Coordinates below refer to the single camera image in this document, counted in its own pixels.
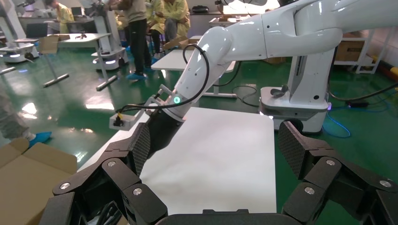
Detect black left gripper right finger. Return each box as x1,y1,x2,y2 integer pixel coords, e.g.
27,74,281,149
277,121,398,225

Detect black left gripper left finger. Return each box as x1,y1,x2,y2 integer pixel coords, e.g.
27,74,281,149
38,122,168,225

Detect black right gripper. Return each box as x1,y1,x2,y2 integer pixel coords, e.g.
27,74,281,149
145,108,184,159

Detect brown cardboard storage box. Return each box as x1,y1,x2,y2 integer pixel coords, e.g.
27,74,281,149
0,137,78,225

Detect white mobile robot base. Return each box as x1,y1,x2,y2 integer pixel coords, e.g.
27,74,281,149
79,0,129,71

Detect open brown cardboard box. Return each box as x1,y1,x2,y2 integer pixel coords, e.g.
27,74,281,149
161,35,199,51

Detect closed brown cardboard box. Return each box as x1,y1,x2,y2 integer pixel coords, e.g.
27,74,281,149
334,39,366,62

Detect open cardboard box with flap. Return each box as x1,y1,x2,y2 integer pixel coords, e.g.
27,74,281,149
38,35,71,56

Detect white robot torso and base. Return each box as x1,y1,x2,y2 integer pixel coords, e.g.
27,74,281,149
260,46,337,135

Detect black power adapter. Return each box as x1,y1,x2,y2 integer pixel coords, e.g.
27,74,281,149
345,100,371,108

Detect person beige vest brown sleeves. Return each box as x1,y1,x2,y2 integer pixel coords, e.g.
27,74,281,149
107,0,156,81

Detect person yellow coat black trousers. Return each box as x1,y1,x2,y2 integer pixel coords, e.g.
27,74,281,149
144,0,166,64

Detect grey office desk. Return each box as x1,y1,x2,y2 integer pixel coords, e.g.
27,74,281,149
188,12,223,38

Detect seated person grey trousers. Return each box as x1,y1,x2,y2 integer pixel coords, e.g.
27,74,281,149
161,0,191,43

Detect white table with T-legs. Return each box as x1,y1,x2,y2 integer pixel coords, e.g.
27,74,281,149
42,32,119,91

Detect person grey trousers blue shoe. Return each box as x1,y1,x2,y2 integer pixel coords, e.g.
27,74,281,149
0,83,53,149

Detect person yellow coat dark trousers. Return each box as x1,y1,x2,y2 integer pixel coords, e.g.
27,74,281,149
43,0,75,34

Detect black flat panel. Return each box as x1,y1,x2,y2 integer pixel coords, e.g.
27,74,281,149
25,23,49,39

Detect white wheeled robot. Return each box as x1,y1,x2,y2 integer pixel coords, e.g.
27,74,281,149
0,0,40,64

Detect blue floor cable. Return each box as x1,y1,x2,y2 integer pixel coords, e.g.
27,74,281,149
321,91,398,139

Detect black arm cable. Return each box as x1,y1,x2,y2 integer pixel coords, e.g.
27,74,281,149
115,43,210,114

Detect black plastic handle piece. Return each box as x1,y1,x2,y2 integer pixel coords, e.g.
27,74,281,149
269,85,289,98

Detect thick black floor cable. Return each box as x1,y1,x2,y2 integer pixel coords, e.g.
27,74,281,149
328,81,398,103

